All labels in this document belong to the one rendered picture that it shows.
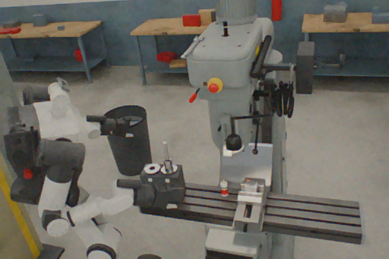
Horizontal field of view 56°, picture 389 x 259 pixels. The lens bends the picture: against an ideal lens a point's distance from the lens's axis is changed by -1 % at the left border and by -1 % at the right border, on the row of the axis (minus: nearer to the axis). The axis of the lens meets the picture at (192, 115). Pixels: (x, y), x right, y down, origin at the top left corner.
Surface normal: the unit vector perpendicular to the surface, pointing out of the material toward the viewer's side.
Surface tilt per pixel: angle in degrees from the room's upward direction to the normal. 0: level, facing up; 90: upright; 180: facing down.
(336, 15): 90
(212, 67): 90
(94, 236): 90
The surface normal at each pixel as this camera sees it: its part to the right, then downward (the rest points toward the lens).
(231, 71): -0.29, 0.49
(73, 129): 0.39, -0.31
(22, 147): 0.45, 0.50
